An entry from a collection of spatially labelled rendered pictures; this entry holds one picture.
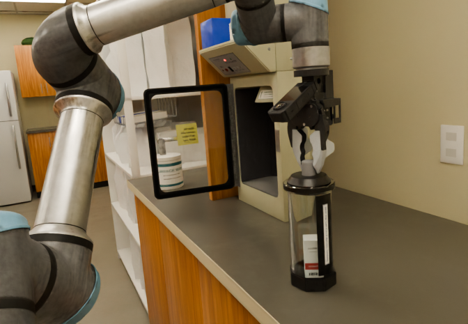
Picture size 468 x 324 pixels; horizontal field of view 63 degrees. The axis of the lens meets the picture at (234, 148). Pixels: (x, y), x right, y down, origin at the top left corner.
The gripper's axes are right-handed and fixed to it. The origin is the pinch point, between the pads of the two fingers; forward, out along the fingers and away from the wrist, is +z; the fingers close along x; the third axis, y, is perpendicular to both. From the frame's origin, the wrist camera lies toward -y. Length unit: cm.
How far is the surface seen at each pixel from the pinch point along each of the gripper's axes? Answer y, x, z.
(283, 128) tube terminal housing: 24.1, 28.2, -4.0
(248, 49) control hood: 14.6, 31.0, -27.9
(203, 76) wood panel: 24, 66, -22
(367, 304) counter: -0.5, -13.4, 25.8
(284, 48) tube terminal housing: 26.0, 27.7, -27.8
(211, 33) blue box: 18, 52, -35
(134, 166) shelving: 30, 146, 23
